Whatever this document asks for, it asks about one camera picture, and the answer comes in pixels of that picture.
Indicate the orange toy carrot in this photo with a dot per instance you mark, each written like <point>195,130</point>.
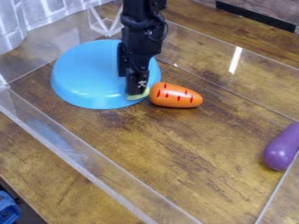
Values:
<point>170,95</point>

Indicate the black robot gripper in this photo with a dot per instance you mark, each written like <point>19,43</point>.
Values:
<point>139,46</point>

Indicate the blue object at corner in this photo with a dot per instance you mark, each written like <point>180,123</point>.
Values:
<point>9,210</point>

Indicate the white curtain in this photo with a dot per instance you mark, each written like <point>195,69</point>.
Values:
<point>24,15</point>

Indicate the purple toy eggplant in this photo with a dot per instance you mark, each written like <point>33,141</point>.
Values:
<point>282,148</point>

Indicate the blue upturned bowl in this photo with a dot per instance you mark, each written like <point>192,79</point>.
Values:
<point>84,76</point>

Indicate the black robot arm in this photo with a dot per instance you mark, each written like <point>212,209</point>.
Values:
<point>142,14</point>

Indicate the clear acrylic enclosure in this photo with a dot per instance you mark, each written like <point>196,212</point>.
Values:
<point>151,165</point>

